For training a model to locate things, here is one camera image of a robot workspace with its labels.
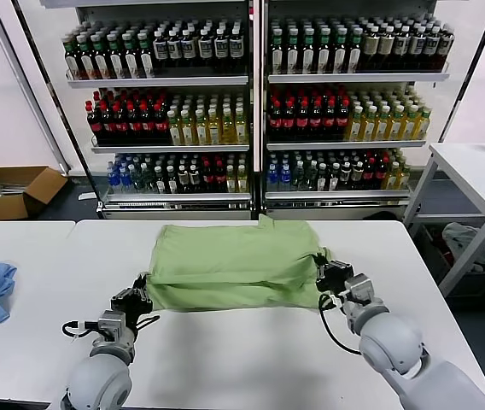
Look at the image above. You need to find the white beverage shelf unit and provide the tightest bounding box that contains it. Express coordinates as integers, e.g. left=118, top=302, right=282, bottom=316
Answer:
left=261, top=0, right=470, bottom=221
left=39, top=0, right=261, bottom=221

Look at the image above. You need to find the white label dark bottle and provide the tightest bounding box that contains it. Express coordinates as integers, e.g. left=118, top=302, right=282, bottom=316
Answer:
left=197, top=28, right=214, bottom=69
left=153, top=30, right=169, bottom=69
left=213, top=27, right=230, bottom=68
left=228, top=26, right=246, bottom=68
left=167, top=29, right=184, bottom=69
left=181, top=28, right=198, bottom=69

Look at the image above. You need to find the dark storage bin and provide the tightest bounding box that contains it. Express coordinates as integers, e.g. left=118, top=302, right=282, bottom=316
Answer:
left=412, top=221, right=485, bottom=296

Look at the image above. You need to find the grey label dark bottle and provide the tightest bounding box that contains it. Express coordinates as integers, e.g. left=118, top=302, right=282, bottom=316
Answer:
left=377, top=26, right=394, bottom=73
left=393, top=26, right=411, bottom=73
left=362, top=27, right=379, bottom=73
left=424, top=26, right=440, bottom=73
left=437, top=26, right=455, bottom=72
left=408, top=26, right=425, bottom=73

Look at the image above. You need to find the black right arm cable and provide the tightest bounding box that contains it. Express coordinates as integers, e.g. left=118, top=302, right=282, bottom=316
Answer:
left=318, top=292, right=363, bottom=355

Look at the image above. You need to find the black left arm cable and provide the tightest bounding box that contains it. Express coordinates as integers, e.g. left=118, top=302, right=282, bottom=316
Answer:
left=61, top=313, right=161, bottom=341

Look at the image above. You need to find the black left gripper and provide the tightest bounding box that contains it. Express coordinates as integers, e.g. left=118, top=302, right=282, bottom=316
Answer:
left=111, top=272, right=155, bottom=322

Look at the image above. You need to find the green cap tea bottle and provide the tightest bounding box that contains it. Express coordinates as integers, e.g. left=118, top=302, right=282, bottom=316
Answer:
left=91, top=34, right=110, bottom=81
left=347, top=27, right=363, bottom=74
left=316, top=28, right=332, bottom=77
left=270, top=28, right=286, bottom=77
left=285, top=28, right=301, bottom=77
left=121, top=33, right=140, bottom=80
left=331, top=27, right=348, bottom=76
left=77, top=35, right=96, bottom=81
left=301, top=28, right=317, bottom=77
left=137, top=32, right=155, bottom=80
left=63, top=36, right=81, bottom=81
left=106, top=33, right=126, bottom=81

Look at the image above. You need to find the black framed glass door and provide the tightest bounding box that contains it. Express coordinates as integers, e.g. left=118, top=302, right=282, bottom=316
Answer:
left=436, top=0, right=485, bottom=144
left=0, top=0, right=103, bottom=214

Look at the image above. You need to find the black rounded floor object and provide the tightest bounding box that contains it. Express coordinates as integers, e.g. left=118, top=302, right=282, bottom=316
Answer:
left=361, top=211, right=405, bottom=222

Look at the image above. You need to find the light green polo shirt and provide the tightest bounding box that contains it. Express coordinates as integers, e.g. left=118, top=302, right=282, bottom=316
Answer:
left=144, top=213, right=333, bottom=313

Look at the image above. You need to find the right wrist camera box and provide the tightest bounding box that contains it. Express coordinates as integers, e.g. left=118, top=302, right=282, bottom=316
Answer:
left=344, top=275, right=374, bottom=302

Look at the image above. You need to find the crumpled grey cloth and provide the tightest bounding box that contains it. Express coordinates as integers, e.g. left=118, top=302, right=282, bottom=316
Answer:
left=441, top=221, right=485, bottom=274

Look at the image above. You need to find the white side table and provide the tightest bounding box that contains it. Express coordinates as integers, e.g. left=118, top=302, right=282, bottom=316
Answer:
left=402, top=143, right=485, bottom=299

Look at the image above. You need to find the red cap cola bottle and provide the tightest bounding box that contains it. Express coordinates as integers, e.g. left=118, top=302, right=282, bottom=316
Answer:
left=295, top=98, right=311, bottom=144
left=114, top=102, right=130, bottom=145
left=336, top=97, right=351, bottom=143
left=282, top=98, right=297, bottom=144
left=141, top=102, right=157, bottom=145
left=154, top=102, right=170, bottom=145
left=267, top=98, right=283, bottom=144
left=127, top=101, right=143, bottom=145
left=99, top=101, right=116, bottom=145
left=323, top=98, right=338, bottom=144
left=85, top=101, right=103, bottom=145
left=309, top=98, right=324, bottom=144

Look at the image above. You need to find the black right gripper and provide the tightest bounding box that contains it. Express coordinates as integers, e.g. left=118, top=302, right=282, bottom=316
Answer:
left=313, top=252, right=355, bottom=296

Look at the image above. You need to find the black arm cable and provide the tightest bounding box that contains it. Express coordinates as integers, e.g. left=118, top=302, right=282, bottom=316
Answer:
left=61, top=313, right=161, bottom=341
left=318, top=292, right=363, bottom=355

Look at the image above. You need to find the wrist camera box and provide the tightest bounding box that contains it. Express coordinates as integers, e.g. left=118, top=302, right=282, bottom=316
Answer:
left=344, top=275, right=374, bottom=302
left=96, top=310, right=126, bottom=338

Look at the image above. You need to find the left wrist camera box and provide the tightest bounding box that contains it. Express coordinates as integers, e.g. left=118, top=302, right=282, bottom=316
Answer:
left=96, top=310, right=126, bottom=338

